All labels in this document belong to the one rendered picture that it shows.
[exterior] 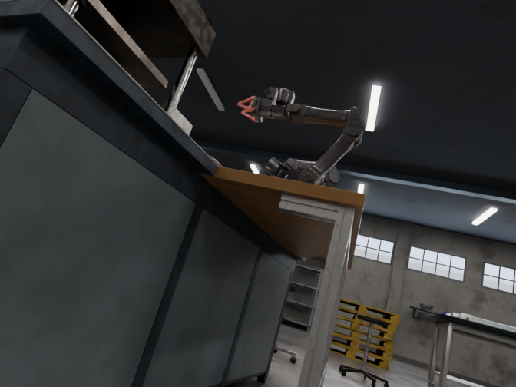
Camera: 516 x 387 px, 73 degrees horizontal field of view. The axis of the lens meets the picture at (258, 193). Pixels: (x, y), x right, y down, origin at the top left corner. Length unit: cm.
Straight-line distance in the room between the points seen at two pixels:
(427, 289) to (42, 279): 1083
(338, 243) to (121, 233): 57
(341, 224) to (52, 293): 71
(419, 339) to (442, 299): 128
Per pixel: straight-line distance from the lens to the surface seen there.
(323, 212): 102
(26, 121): 73
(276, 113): 149
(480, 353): 1152
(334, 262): 99
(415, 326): 1113
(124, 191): 89
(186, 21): 232
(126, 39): 211
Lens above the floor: 44
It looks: 16 degrees up
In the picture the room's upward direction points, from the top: 17 degrees clockwise
